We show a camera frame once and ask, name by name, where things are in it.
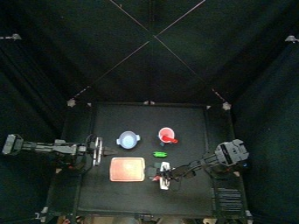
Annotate square orange plate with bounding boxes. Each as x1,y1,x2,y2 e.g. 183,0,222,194
108,157,147,183

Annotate blue toy pot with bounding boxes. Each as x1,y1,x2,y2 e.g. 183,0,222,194
116,130,142,150

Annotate red toy cup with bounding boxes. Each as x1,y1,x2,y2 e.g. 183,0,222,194
156,126,180,145

